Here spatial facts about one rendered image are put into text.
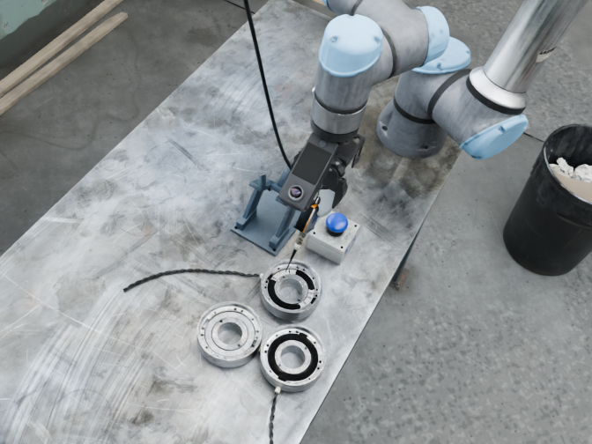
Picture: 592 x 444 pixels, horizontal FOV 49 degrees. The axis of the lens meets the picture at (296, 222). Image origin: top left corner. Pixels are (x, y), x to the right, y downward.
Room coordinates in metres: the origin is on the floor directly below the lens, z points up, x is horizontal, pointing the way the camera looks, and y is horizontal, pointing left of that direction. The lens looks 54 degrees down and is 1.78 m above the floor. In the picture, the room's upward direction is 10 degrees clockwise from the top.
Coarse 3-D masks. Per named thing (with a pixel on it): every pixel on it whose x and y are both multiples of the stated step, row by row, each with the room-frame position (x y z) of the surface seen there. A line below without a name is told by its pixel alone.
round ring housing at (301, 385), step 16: (272, 336) 0.47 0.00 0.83; (288, 352) 0.46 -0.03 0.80; (304, 352) 0.45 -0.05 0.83; (320, 352) 0.45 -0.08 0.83; (288, 368) 0.42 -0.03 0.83; (304, 368) 0.42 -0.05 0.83; (320, 368) 0.43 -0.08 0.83; (272, 384) 0.39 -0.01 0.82; (288, 384) 0.39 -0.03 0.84; (304, 384) 0.39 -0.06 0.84
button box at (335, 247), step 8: (320, 224) 0.69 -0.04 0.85; (352, 224) 0.71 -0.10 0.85; (312, 232) 0.67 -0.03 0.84; (320, 232) 0.68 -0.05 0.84; (328, 232) 0.68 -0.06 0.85; (344, 232) 0.69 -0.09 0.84; (352, 232) 0.69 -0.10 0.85; (312, 240) 0.67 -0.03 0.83; (320, 240) 0.66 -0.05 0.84; (328, 240) 0.66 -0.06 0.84; (336, 240) 0.66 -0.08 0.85; (344, 240) 0.67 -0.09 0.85; (352, 240) 0.68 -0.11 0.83; (312, 248) 0.66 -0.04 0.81; (320, 248) 0.66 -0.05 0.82; (328, 248) 0.65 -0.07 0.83; (336, 248) 0.65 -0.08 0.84; (344, 248) 0.65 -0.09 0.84; (328, 256) 0.65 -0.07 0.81; (336, 256) 0.65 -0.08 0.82; (344, 256) 0.66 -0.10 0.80
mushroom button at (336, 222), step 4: (336, 212) 0.71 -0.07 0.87; (328, 216) 0.70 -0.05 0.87; (332, 216) 0.70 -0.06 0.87; (336, 216) 0.70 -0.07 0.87; (340, 216) 0.70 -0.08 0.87; (344, 216) 0.70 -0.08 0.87; (328, 220) 0.69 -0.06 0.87; (332, 220) 0.69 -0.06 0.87; (336, 220) 0.69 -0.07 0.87; (340, 220) 0.69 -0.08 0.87; (344, 220) 0.69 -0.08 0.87; (328, 224) 0.68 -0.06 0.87; (332, 224) 0.68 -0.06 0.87; (336, 224) 0.68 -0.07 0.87; (340, 224) 0.68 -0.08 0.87; (344, 224) 0.68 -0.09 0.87; (332, 228) 0.67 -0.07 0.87; (336, 228) 0.67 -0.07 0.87; (340, 228) 0.67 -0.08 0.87; (344, 228) 0.68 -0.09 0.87; (336, 232) 0.67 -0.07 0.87; (340, 232) 0.67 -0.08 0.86
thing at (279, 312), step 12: (276, 264) 0.60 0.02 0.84; (300, 264) 0.61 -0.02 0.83; (264, 276) 0.57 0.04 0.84; (288, 276) 0.58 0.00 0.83; (312, 276) 0.59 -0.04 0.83; (264, 288) 0.55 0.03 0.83; (276, 288) 0.56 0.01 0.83; (300, 288) 0.57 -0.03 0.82; (264, 300) 0.53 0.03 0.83; (288, 300) 0.54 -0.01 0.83; (300, 300) 0.54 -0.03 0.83; (276, 312) 0.51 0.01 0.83; (288, 312) 0.51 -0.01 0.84; (300, 312) 0.51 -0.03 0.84; (312, 312) 0.53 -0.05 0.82
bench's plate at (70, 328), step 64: (256, 64) 1.14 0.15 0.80; (192, 128) 0.91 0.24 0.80; (256, 128) 0.95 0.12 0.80; (128, 192) 0.72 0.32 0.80; (192, 192) 0.75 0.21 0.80; (384, 192) 0.83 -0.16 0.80; (64, 256) 0.56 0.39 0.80; (128, 256) 0.58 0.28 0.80; (192, 256) 0.61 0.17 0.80; (256, 256) 0.63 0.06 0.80; (320, 256) 0.66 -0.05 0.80; (384, 256) 0.68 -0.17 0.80; (0, 320) 0.42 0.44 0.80; (64, 320) 0.44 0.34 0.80; (128, 320) 0.46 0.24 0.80; (192, 320) 0.48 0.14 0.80; (320, 320) 0.53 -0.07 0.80; (0, 384) 0.32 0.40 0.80; (64, 384) 0.34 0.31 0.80; (128, 384) 0.36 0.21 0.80; (192, 384) 0.38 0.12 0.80; (320, 384) 0.41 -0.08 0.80
